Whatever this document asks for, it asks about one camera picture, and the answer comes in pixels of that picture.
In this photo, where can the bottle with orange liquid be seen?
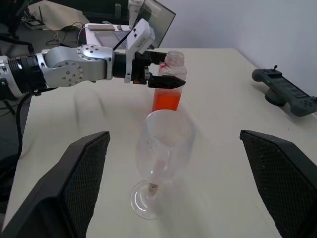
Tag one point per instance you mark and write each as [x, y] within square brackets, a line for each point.
[167, 99]

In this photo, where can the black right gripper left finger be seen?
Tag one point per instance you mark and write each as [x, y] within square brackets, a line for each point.
[49, 193]

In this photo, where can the dark grey round controller stand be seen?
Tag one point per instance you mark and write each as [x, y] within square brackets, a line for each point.
[272, 98]

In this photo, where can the black office chair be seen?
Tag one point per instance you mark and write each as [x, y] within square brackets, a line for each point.
[10, 22]

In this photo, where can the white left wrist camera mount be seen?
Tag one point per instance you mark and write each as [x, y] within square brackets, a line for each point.
[140, 37]

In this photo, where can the clear plastic wine glass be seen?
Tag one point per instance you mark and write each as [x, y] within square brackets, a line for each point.
[146, 200]

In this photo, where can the brown paper sheet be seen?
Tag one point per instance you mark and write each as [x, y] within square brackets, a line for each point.
[57, 17]

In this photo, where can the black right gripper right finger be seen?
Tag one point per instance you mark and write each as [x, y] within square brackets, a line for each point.
[280, 178]

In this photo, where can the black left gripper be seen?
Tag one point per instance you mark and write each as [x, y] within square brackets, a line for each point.
[140, 63]

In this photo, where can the open grey laptop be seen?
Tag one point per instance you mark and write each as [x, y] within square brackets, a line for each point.
[109, 36]

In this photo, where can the white plastic object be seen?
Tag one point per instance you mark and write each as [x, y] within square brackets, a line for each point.
[133, 10]

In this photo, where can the dark grey remote controller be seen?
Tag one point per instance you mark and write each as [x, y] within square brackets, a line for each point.
[289, 89]

